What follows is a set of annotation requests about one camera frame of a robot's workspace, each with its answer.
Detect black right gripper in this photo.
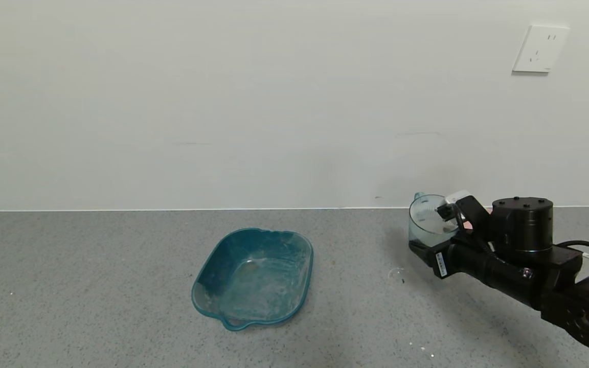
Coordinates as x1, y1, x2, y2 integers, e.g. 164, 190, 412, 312
409, 234, 496, 280

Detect clear ribbed plastic cup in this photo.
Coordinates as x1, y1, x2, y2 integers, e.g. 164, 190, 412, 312
408, 192, 461, 251

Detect teal plastic tray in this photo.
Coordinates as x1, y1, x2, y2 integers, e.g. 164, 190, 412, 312
191, 228, 314, 331

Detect white wall socket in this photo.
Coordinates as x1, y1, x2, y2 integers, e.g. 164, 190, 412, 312
512, 25, 570, 74

